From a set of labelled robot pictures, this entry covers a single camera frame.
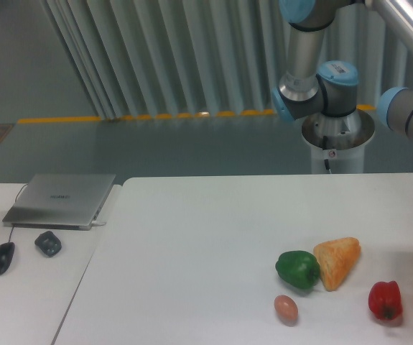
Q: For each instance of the silver closed laptop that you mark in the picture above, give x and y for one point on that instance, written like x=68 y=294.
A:
x=60 y=201

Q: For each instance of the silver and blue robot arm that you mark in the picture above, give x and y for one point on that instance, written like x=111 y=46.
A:
x=325 y=95

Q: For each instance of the red bell pepper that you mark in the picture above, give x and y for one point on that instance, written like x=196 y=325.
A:
x=385 y=300

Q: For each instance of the brown egg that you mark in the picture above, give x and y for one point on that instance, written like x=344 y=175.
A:
x=286 y=308

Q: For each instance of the triangular bread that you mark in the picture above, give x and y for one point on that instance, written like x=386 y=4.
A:
x=336 y=259

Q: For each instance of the black power adapter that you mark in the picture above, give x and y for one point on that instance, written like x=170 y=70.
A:
x=48 y=243

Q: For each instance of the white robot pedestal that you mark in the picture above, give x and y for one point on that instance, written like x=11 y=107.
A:
x=337 y=145

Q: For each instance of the green bell pepper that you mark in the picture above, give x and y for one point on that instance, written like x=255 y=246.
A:
x=298 y=268

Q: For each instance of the black computer mouse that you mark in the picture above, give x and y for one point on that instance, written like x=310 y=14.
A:
x=6 y=255

